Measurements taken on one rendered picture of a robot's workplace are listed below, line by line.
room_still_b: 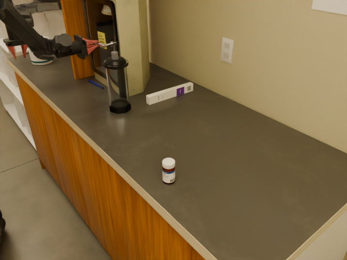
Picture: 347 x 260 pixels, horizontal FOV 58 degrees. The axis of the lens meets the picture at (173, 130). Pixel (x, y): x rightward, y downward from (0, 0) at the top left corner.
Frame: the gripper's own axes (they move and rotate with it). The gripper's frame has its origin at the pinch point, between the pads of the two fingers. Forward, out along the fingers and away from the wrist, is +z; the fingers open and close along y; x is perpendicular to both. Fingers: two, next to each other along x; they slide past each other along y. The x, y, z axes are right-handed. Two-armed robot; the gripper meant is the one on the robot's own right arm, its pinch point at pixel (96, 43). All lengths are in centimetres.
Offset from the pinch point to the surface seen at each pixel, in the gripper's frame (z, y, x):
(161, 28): 50, -4, 14
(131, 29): 12.5, 6.3, -11.6
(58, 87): -14.3, -25.5, 22.9
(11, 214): -53, -119, 55
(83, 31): 5.9, -0.3, 25.7
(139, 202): -22, -41, -62
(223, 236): -19, -27, -99
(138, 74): 14.6, -15.5, -11.4
